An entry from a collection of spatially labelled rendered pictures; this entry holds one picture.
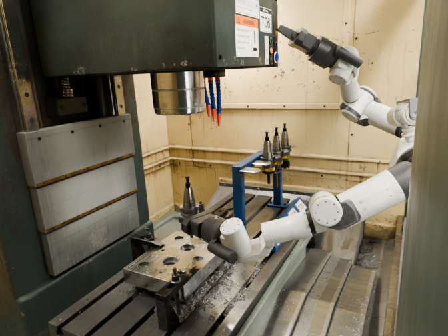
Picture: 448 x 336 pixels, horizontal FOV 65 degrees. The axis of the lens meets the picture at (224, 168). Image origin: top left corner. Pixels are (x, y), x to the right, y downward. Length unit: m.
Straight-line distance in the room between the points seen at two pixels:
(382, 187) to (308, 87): 1.10
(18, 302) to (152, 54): 0.92
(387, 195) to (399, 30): 1.10
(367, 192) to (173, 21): 0.65
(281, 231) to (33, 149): 0.82
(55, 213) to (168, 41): 0.73
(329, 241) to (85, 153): 1.20
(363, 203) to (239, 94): 1.31
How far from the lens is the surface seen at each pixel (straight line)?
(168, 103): 1.04
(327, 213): 0.93
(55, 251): 1.41
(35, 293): 1.43
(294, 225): 0.97
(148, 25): 1.01
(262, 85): 2.05
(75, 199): 1.40
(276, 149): 1.53
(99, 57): 1.13
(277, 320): 1.30
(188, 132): 2.33
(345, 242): 1.86
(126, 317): 1.14
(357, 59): 1.28
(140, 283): 1.17
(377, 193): 0.96
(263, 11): 1.18
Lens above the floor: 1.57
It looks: 15 degrees down
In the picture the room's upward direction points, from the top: 3 degrees counter-clockwise
